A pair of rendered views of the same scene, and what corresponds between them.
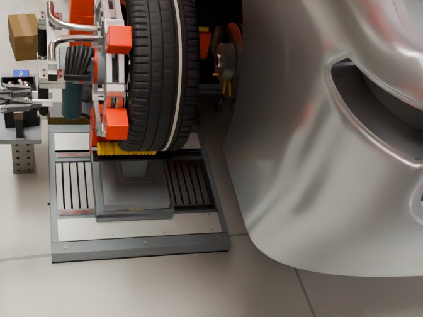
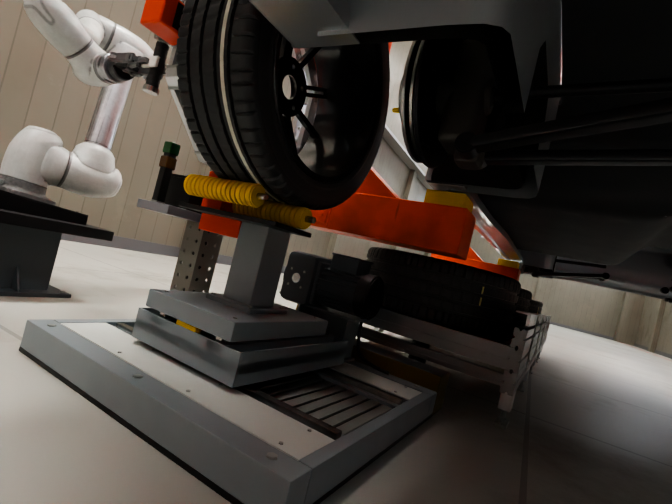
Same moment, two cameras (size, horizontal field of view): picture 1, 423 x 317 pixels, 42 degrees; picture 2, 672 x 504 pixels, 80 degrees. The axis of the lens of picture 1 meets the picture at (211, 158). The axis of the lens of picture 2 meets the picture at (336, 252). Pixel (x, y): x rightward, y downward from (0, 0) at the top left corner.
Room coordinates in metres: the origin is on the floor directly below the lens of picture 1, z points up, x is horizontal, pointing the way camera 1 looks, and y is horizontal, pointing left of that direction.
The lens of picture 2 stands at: (1.25, -0.68, 0.40)
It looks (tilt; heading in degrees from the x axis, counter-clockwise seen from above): 1 degrees up; 55
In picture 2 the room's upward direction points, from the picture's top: 14 degrees clockwise
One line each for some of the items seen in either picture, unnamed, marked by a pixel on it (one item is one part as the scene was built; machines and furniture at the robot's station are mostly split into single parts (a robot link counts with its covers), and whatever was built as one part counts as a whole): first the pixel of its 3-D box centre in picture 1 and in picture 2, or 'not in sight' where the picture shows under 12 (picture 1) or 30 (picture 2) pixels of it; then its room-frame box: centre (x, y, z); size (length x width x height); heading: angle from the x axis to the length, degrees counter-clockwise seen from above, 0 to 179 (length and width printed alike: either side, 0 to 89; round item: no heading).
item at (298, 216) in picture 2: not in sight; (270, 212); (1.72, 0.34, 0.49); 0.29 x 0.06 x 0.06; 115
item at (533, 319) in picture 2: not in sight; (536, 333); (3.64, 0.53, 0.28); 2.47 x 0.06 x 0.22; 25
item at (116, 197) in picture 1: (135, 156); (255, 271); (1.72, 0.34, 0.32); 0.40 x 0.30 x 0.28; 25
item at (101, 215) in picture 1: (129, 173); (252, 338); (1.77, 0.36, 0.13); 0.50 x 0.36 x 0.10; 25
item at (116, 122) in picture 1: (116, 123); (169, 19); (1.37, 0.36, 0.85); 0.09 x 0.08 x 0.07; 25
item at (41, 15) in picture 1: (50, 20); not in sight; (1.72, 0.75, 0.93); 0.09 x 0.05 x 0.05; 115
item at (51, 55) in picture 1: (77, 42); not in sight; (1.51, 0.56, 1.03); 0.19 x 0.18 x 0.11; 115
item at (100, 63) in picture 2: not in sight; (112, 68); (1.30, 0.85, 0.83); 0.09 x 0.06 x 0.09; 25
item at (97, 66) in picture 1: (87, 65); not in sight; (1.62, 0.56, 0.85); 0.21 x 0.14 x 0.14; 115
